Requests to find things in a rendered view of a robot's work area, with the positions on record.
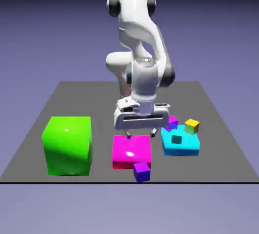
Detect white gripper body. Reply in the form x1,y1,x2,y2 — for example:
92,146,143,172
113,103,171,131

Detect small magenta cube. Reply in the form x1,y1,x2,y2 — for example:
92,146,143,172
163,115,179,133

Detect small yellow cube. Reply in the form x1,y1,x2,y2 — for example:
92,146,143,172
184,118,200,135

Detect small purple cube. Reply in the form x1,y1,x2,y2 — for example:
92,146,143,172
133,161,151,183

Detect large magenta box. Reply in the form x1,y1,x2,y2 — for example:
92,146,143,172
112,135,152,170

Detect large cyan box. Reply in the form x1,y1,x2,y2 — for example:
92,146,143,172
160,124,201,157

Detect large green box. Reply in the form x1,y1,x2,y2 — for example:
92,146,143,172
41,116,94,177

